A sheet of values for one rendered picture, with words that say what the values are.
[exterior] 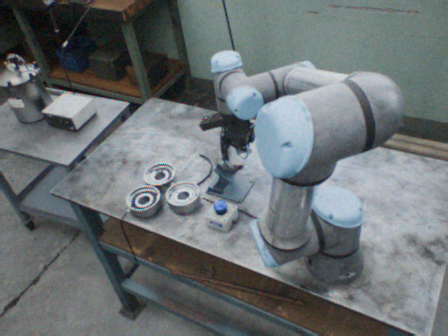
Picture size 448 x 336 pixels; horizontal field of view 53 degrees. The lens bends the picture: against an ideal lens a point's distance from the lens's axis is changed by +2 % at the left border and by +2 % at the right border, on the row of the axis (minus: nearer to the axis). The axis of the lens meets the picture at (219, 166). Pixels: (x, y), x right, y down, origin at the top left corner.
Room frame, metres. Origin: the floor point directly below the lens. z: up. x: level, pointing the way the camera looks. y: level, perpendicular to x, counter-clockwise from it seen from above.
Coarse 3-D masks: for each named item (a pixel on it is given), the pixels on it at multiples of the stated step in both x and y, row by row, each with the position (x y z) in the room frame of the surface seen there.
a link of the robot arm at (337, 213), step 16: (320, 192) 0.70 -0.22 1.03; (336, 192) 0.70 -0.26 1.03; (320, 208) 0.65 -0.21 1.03; (336, 208) 0.65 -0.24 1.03; (352, 208) 0.64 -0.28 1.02; (320, 224) 0.63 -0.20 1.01; (336, 224) 0.61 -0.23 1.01; (352, 224) 0.61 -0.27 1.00; (320, 240) 0.60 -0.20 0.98; (336, 240) 0.61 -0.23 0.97; (352, 240) 0.62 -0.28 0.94
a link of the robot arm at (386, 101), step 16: (304, 64) 0.90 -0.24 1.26; (288, 80) 0.83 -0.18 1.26; (304, 80) 0.77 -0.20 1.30; (320, 80) 0.71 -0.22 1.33; (336, 80) 0.66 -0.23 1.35; (352, 80) 0.55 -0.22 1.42; (368, 80) 0.54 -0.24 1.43; (384, 80) 0.55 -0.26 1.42; (368, 96) 0.51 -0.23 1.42; (384, 96) 0.51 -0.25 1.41; (400, 96) 0.53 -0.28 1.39; (384, 112) 0.49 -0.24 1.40; (400, 112) 0.51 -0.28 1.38; (384, 128) 0.48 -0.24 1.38
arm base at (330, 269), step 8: (360, 248) 0.65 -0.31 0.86; (312, 256) 0.66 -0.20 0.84; (320, 256) 0.63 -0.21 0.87; (328, 256) 0.62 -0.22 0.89; (336, 256) 0.61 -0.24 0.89; (344, 256) 0.61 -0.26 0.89; (352, 256) 0.62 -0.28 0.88; (360, 256) 0.63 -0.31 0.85; (312, 264) 0.64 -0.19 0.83; (320, 264) 0.63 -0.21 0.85; (328, 264) 0.62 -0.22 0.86; (336, 264) 0.61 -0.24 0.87; (344, 264) 0.61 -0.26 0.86; (352, 264) 0.61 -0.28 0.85; (360, 264) 0.62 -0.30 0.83; (312, 272) 0.63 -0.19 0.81; (320, 272) 0.62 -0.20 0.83; (328, 272) 0.61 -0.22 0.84; (336, 272) 0.60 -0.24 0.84; (344, 272) 0.61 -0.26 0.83; (352, 272) 0.61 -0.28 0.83; (360, 272) 0.61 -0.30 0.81; (320, 280) 0.61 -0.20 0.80; (328, 280) 0.60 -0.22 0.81; (336, 280) 0.60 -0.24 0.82; (344, 280) 0.59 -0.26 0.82; (352, 280) 0.60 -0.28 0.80
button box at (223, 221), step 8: (216, 200) 0.91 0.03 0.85; (232, 208) 0.87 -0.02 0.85; (208, 216) 0.85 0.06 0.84; (216, 216) 0.85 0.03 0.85; (224, 216) 0.84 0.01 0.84; (232, 216) 0.85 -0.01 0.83; (208, 224) 0.85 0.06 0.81; (216, 224) 0.84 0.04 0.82; (224, 224) 0.82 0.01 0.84; (232, 224) 0.84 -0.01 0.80
